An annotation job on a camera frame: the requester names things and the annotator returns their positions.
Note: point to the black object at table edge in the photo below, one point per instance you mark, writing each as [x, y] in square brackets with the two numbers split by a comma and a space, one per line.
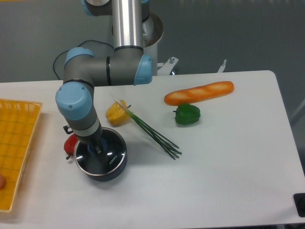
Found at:
[299, 199]

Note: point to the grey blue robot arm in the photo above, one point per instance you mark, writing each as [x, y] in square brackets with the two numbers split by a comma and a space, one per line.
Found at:
[129, 65]

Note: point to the orange baguette bread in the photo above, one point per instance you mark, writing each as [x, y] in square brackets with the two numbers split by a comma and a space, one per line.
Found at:
[199, 93]

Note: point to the green onion stalks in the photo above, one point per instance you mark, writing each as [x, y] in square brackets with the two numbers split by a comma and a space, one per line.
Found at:
[167, 145]

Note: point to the glass lid blue knob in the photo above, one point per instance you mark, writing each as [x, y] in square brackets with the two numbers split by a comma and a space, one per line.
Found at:
[104, 159]

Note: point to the yellow wicker basket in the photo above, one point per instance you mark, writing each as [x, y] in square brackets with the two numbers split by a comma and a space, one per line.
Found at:
[18, 121]

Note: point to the yellow bell pepper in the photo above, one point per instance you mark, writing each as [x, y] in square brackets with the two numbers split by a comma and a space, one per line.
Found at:
[116, 115]

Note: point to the green bell pepper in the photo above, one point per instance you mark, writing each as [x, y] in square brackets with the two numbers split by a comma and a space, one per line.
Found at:
[187, 114]

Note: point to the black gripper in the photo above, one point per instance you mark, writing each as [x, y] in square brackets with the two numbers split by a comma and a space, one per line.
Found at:
[89, 137]

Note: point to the red bell pepper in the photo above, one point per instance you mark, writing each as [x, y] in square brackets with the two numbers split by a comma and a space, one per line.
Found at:
[69, 145]

